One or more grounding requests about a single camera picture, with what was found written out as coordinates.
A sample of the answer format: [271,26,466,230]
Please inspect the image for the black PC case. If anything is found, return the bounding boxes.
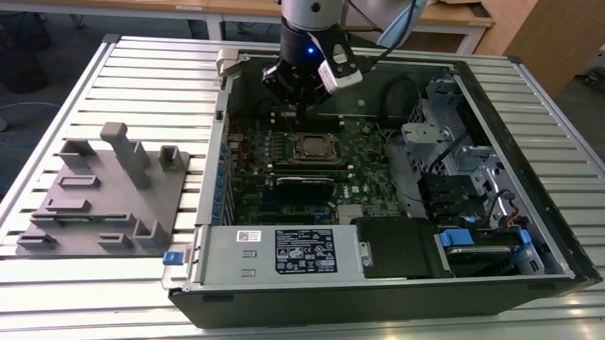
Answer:
[160,47,603,330]

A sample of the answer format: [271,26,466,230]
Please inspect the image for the silver-topped CPU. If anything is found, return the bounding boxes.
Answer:
[301,137,332,157]

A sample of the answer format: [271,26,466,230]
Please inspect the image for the silver metal drive cage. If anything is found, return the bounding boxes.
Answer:
[399,78,506,185]

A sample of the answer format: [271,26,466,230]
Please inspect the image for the black graphics card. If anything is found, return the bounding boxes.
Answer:
[273,176,336,205]

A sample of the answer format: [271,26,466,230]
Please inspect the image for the black office chair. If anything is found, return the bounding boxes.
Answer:
[0,10,53,95]

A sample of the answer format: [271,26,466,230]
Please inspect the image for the chair base with wheels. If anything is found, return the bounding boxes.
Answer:
[583,45,605,86]

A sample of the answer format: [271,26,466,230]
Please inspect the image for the blue floor cable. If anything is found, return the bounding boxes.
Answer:
[0,101,62,149]

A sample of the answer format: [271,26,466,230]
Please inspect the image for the black drive cable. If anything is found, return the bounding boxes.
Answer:
[426,133,470,175]

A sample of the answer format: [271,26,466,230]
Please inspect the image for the green RAM stick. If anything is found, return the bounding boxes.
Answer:
[272,169,354,179]
[53,215,108,225]

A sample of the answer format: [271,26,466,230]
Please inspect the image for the blue disk carrier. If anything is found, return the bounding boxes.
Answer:
[436,229,475,247]

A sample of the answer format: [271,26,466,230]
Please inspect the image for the wooden desk white frame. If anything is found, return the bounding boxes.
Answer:
[207,0,496,54]
[0,0,212,22]

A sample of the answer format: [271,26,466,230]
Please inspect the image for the black drive bay cover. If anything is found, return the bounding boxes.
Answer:
[352,217,455,280]

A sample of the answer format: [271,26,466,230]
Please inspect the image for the thin red wire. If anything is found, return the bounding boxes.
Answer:
[232,116,245,160]

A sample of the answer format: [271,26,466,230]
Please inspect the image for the blue plastic latch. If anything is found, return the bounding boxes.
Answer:
[160,250,185,267]

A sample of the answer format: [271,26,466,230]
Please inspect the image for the grey parts rack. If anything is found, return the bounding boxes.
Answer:
[14,122,191,256]

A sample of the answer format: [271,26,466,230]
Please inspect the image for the silver chipset heatsink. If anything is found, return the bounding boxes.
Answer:
[335,204,367,218]

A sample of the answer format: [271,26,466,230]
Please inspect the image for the black plastic fan housing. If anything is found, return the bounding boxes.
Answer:
[416,172,486,220]

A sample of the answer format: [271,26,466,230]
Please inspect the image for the silver power supply unit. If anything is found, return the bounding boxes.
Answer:
[185,225,366,286]

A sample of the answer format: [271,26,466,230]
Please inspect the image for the green motherboard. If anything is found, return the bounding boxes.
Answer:
[220,116,419,227]

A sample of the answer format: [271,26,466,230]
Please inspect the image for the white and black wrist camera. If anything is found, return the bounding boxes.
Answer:
[315,33,364,96]

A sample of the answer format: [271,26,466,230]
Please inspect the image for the CPU socket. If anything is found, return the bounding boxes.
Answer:
[289,132,342,166]

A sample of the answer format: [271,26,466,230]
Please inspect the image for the black hard disk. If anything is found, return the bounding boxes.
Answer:
[443,246,515,278]

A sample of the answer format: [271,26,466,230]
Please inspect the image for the metal socket cover frame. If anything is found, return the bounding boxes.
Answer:
[291,133,340,164]

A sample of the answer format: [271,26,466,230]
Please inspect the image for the thick black cable bundle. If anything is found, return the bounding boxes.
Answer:
[376,76,422,120]

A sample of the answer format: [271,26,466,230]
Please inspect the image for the wooden cabinet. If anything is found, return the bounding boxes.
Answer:
[474,0,605,98]

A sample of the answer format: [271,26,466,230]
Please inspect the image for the grey case release latch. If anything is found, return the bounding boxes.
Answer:
[215,49,240,78]

